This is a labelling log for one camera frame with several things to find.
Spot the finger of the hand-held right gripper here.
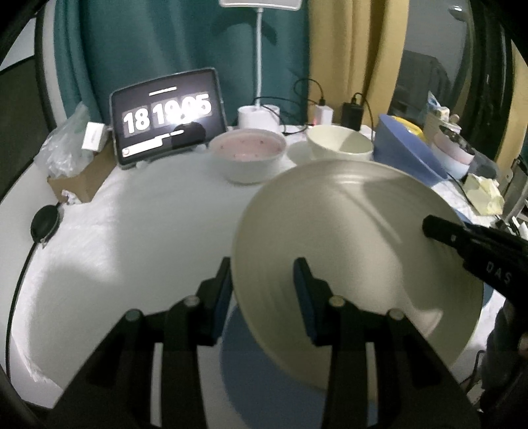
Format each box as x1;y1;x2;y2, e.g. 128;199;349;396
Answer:
423;214;475;262
461;221;502;238

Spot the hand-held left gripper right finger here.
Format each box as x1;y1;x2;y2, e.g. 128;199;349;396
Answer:
292;256;483;429

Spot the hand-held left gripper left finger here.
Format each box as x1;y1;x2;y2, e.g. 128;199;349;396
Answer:
49;256;234;429

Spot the blue plate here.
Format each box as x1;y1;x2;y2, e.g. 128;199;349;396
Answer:
218;303;380;429

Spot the large cream plate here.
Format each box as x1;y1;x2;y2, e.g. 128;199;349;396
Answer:
232;160;484;403

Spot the dark blue bowl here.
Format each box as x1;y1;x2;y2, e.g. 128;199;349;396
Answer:
373;114;448;184

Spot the cream bowl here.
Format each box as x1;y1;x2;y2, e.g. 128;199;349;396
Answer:
306;125;374;161

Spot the pink speckled bowl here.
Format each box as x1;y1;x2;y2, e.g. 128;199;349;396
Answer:
209;129;287;185

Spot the person's right forearm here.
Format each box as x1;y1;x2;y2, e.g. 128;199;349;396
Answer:
484;297;528;413

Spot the pale yellow paper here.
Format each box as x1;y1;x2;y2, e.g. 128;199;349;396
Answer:
464;173;505;215

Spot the grey cloth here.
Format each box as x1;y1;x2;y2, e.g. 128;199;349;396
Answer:
466;152;498;179

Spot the plain pink bowl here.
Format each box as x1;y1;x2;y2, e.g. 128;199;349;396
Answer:
431;138;475;166

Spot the steel bowl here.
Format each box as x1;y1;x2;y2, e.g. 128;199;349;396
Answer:
439;125;469;144

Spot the white perforated basket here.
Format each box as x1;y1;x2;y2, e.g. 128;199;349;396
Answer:
425;111;450;141

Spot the white tablecloth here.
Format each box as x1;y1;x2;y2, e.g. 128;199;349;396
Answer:
8;124;496;413

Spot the yellow printed packet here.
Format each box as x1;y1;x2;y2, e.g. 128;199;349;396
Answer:
392;116;423;139

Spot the blue and white carton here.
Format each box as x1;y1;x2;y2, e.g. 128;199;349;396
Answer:
427;91;450;120

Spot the black charger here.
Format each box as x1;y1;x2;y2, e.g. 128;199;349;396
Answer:
342;101;364;130

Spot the dark chair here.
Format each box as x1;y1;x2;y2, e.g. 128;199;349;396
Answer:
398;49;452;120

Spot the cardboard box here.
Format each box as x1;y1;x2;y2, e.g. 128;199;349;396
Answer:
47;132;120;204

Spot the white desk lamp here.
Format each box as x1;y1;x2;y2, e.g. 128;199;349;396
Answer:
218;0;302;133

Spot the tablet with clock display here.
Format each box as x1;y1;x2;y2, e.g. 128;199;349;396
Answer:
109;67;228;170

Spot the black round puck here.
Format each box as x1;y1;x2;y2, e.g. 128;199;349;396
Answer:
31;204;62;244

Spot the yellow curtain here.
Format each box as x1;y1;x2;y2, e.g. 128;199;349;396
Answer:
307;0;407;124

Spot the small white box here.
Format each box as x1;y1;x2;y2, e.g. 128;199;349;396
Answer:
81;121;108;152

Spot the clear plastic bag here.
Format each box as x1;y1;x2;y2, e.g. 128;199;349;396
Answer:
35;102;93;178

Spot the teal curtain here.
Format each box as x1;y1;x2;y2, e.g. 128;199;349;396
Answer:
53;0;310;126

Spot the black lamp cable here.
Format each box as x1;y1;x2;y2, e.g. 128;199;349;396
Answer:
251;78;327;136

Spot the black puck cable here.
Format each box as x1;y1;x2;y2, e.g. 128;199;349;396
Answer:
6;241;44;372

